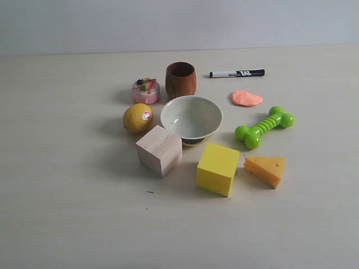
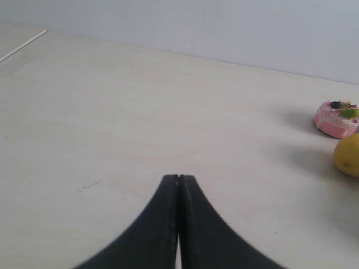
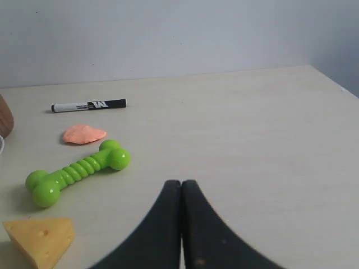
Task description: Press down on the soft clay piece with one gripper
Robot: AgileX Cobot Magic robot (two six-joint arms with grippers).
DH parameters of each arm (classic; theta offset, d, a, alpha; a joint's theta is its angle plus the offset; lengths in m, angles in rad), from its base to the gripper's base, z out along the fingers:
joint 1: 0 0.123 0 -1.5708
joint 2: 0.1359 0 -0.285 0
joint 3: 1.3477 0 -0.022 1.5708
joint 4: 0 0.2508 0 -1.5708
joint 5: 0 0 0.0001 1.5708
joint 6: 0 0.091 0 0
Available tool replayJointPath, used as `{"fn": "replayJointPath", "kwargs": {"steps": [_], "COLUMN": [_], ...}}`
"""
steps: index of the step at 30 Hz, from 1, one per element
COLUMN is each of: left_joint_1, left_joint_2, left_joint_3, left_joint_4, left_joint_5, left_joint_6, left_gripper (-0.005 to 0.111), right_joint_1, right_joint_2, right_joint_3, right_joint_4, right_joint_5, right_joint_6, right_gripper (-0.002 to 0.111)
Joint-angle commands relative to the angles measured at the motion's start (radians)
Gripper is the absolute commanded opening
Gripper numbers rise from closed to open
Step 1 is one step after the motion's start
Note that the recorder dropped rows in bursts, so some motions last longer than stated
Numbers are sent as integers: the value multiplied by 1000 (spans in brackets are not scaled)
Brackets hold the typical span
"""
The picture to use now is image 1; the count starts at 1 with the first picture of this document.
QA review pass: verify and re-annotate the orange putty blob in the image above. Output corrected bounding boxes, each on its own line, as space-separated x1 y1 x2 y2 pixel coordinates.
231 90 263 106

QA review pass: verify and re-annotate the yellow cube block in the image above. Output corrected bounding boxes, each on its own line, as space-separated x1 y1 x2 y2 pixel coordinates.
196 143 240 197

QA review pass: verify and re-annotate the pink toy cake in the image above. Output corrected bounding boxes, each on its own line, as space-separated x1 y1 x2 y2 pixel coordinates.
132 78 160 105

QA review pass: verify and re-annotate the green bone dog toy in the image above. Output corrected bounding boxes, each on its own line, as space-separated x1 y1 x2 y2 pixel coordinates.
234 106 295 149

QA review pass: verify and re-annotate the orange cheese wedge toy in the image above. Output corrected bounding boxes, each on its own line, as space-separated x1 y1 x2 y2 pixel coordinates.
244 157 286 189

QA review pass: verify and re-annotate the brown wooden cup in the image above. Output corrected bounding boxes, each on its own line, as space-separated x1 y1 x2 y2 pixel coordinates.
165 62 196 99

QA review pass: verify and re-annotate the speckled white ceramic bowl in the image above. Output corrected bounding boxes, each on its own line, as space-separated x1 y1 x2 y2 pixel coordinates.
160 95 223 146

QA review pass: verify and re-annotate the yellow lemon with sticker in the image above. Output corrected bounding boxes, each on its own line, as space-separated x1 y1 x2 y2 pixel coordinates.
123 103 154 133

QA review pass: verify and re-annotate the black and white marker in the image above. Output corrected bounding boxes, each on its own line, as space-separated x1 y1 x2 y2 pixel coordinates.
209 69 265 78

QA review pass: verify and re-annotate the natural wooden cube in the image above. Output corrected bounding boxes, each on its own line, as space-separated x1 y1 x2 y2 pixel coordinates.
136 125 182 178

